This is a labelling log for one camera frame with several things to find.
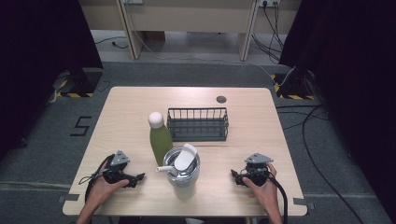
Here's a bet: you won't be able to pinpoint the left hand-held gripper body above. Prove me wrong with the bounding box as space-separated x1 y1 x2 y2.
102 149 131 185

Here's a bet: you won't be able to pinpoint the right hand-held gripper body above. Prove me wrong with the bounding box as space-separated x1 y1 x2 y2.
242 151 276 188

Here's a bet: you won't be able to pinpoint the green bottle with white cap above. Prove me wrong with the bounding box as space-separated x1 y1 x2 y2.
147 110 175 168

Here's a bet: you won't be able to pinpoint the person's right hand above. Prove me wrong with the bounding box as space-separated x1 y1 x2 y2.
241 162 280 217

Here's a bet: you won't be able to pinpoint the person's left hand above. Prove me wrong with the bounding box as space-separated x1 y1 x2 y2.
88 159 131 209

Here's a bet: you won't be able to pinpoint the white straw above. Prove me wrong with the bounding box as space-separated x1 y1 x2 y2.
155 165 179 174

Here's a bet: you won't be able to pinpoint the steel tumbler with white lid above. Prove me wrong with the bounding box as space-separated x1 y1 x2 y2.
162 142 202 201

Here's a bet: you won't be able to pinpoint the grey tape strip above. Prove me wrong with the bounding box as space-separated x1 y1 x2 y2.
291 197 316 212
57 193 81 203

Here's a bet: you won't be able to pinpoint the black stand base striped tape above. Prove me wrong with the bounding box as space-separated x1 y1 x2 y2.
55 66 105 99
270 72 316 102

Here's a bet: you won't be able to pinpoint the dark curtain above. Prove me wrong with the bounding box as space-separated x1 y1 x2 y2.
0 0 105 158
277 0 396 220

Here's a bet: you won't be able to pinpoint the white power strip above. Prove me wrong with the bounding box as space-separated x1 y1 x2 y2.
258 0 281 8

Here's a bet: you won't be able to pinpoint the beige background desk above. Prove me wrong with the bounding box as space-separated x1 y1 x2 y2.
78 0 304 63

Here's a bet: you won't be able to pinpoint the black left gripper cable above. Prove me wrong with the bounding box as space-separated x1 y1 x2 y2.
78 153 117 203

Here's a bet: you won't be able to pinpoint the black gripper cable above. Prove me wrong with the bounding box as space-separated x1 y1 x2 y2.
266 175 290 224
78 153 117 203

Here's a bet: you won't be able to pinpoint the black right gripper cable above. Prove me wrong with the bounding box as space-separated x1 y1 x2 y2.
266 175 290 224

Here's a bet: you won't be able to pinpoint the long black floor cables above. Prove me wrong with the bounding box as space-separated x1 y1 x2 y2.
275 103 366 224

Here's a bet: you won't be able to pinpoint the black wire basket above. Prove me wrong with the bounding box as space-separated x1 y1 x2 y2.
166 106 230 143

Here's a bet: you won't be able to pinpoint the black floor cable with plug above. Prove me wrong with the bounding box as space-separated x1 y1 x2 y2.
93 35 130 50

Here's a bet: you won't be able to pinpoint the black hanging cable bundle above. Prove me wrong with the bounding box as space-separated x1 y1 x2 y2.
250 2 287 65

